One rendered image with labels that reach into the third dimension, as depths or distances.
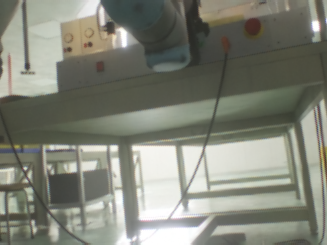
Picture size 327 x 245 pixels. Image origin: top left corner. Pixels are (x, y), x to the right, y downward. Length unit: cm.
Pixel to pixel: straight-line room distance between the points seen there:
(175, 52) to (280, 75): 36
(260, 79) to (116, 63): 41
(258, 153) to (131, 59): 744
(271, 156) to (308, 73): 748
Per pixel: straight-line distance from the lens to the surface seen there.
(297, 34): 91
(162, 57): 54
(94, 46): 161
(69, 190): 363
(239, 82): 84
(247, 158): 832
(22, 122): 108
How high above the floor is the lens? 52
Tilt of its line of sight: 7 degrees up
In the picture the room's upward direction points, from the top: 7 degrees counter-clockwise
